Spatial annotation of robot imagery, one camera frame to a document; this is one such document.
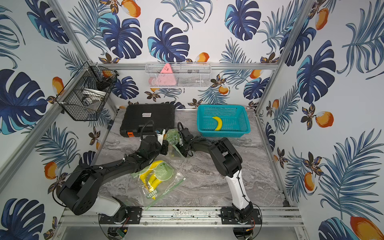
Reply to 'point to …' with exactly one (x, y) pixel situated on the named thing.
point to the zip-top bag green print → (173, 139)
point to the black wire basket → (87, 92)
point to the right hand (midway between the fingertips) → (171, 153)
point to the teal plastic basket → (234, 119)
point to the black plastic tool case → (144, 119)
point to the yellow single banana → (219, 123)
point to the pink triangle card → (166, 77)
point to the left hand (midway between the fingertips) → (168, 139)
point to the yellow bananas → (150, 180)
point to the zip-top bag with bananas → (171, 177)
